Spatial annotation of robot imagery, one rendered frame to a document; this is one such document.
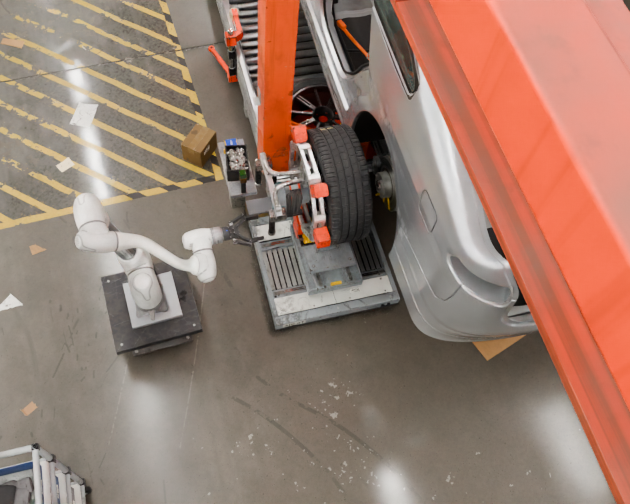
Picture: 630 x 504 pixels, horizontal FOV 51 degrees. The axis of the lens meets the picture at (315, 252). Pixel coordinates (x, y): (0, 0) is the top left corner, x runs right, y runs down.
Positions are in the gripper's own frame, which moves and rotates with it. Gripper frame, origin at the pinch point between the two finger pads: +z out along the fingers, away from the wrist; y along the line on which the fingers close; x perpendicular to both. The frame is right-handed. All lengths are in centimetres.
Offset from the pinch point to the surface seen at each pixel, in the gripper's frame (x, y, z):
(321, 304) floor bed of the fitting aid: -75, 20, 36
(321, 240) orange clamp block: 5.3, 18.1, 29.9
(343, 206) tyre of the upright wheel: 21.5, 9.5, 42.8
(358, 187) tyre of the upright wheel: 28, 4, 52
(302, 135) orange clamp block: 26, -36, 32
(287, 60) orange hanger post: 65, -54, 27
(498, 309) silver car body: 53, 94, 85
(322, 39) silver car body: 9, -122, 69
